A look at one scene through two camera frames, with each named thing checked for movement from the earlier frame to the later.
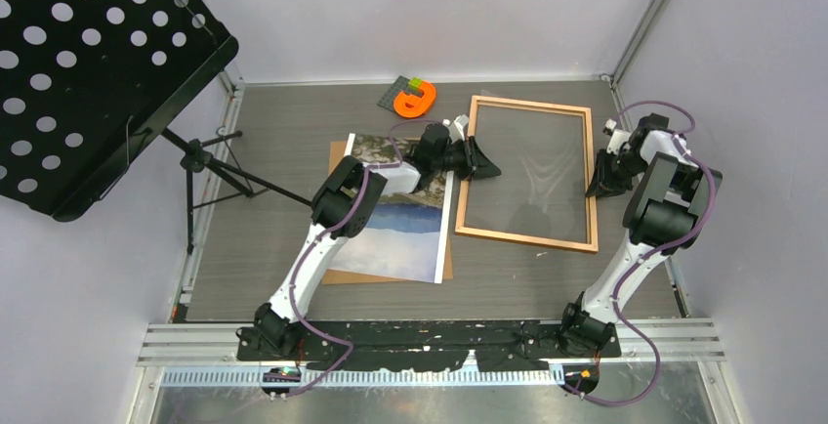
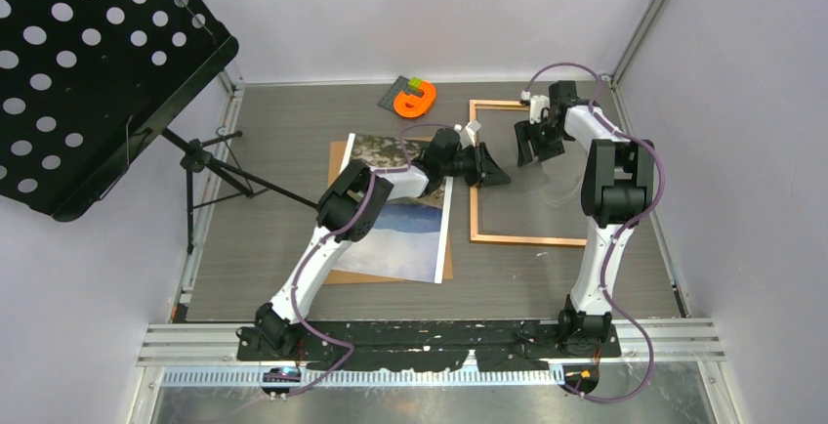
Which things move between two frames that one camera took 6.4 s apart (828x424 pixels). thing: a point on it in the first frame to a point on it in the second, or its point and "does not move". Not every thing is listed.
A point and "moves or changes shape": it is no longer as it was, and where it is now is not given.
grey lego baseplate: (399, 84) does not move
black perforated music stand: (98, 55) does not move
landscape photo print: (406, 237) does not move
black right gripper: (601, 181) to (523, 135)
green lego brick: (414, 83) does not move
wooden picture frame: (492, 102) moves or changes shape
